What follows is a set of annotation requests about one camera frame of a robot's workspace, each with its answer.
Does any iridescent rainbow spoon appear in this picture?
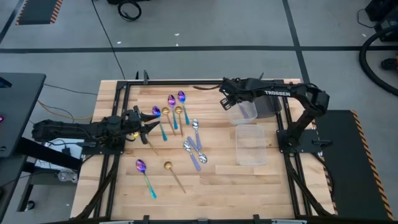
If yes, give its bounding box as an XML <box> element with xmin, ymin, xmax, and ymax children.
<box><xmin>177</xmin><ymin>90</ymin><xmax>191</xmax><ymax>126</ymax></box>
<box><xmin>167</xmin><ymin>94</ymin><xmax>179</xmax><ymax>131</ymax></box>
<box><xmin>135</xmin><ymin>159</ymin><xmax>157</xmax><ymax>200</ymax></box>
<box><xmin>152</xmin><ymin>105</ymin><xmax>169</xmax><ymax>142</ymax></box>

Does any clear rectangular plastic container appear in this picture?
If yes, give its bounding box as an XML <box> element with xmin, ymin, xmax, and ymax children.
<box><xmin>235</xmin><ymin>124</ymin><xmax>268</xmax><ymax>166</ymax></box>
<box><xmin>225</xmin><ymin>100</ymin><xmax>259</xmax><ymax>126</ymax></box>

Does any white sheet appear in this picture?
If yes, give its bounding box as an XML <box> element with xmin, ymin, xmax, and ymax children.
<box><xmin>34</xmin><ymin>138</ymin><xmax>85</xmax><ymax>172</ymax></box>

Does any yellow cable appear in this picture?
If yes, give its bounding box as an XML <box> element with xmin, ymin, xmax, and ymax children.
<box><xmin>36</xmin><ymin>99</ymin><xmax>95</xmax><ymax>122</ymax></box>

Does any large black hazard-striped mat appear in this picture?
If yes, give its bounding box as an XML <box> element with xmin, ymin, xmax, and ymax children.
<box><xmin>312</xmin><ymin>109</ymin><xmax>395</xmax><ymax>221</ymax></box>

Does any silver spoon lilac handle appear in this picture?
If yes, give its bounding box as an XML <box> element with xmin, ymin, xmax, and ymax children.
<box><xmin>191</xmin><ymin>118</ymin><xmax>203</xmax><ymax>152</ymax></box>
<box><xmin>239</xmin><ymin>101</ymin><xmax>250</xmax><ymax>121</ymax></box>
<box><xmin>187</xmin><ymin>136</ymin><xmax>208</xmax><ymax>164</ymax></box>
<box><xmin>183</xmin><ymin>140</ymin><xmax>202</xmax><ymax>172</ymax></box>

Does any small black hazard-striped mat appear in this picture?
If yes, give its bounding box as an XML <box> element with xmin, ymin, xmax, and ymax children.
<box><xmin>14</xmin><ymin>0</ymin><xmax>63</xmax><ymax>26</ymax></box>

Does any black aluminium frame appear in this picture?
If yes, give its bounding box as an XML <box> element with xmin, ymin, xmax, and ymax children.
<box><xmin>74</xmin><ymin>70</ymin><xmax>335</xmax><ymax>224</ymax></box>

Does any long black floor cable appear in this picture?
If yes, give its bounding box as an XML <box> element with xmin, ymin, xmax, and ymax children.
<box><xmin>91</xmin><ymin>0</ymin><xmax>126</xmax><ymax>80</ymax></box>

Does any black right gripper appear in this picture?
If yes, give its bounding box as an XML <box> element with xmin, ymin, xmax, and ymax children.
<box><xmin>192</xmin><ymin>78</ymin><xmax>251</xmax><ymax>103</ymax></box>

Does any thin black cable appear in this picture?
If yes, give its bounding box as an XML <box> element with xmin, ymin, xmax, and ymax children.
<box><xmin>42</xmin><ymin>82</ymin><xmax>99</xmax><ymax>96</ymax></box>

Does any coiled black cable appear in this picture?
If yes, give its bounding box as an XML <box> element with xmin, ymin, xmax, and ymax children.
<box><xmin>116</xmin><ymin>0</ymin><xmax>143</xmax><ymax>22</ymax></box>

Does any black equipment case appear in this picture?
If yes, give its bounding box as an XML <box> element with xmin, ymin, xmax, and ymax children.
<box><xmin>364</xmin><ymin>0</ymin><xmax>398</xmax><ymax>43</ymax></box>

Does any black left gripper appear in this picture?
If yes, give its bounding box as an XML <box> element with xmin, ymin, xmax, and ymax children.
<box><xmin>123</xmin><ymin>105</ymin><xmax>161</xmax><ymax>138</ymax></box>

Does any clear plastic object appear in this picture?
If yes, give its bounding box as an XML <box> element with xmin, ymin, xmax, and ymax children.
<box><xmin>57</xmin><ymin>169</ymin><xmax>78</xmax><ymax>184</ymax></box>

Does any dark plastic container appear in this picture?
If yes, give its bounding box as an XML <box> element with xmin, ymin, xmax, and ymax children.
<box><xmin>254</xmin><ymin>93</ymin><xmax>283</xmax><ymax>119</ymax></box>

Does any black orange tool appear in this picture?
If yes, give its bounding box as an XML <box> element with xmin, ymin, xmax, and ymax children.
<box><xmin>381</xmin><ymin>55</ymin><xmax>398</xmax><ymax>71</ymax></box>

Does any thick black hose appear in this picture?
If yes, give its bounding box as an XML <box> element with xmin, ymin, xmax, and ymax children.
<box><xmin>358</xmin><ymin>24</ymin><xmax>398</xmax><ymax>97</ymax></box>

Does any black desk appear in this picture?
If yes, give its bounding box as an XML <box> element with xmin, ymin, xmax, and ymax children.
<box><xmin>0</xmin><ymin>72</ymin><xmax>83</xmax><ymax>224</ymax></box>

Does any gold spoon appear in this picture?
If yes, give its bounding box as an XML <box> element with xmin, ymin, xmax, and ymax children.
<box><xmin>132</xmin><ymin>132</ymin><xmax>160</xmax><ymax>156</ymax></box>
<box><xmin>164</xmin><ymin>161</ymin><xmax>187</xmax><ymax>194</ymax></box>
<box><xmin>161</xmin><ymin>107</ymin><xmax>177</xmax><ymax>137</ymax></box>
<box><xmin>174</xmin><ymin>106</ymin><xmax>184</xmax><ymax>138</ymax></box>

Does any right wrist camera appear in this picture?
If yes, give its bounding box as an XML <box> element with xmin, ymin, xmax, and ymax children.
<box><xmin>220</xmin><ymin>98</ymin><xmax>234</xmax><ymax>111</ymax></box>

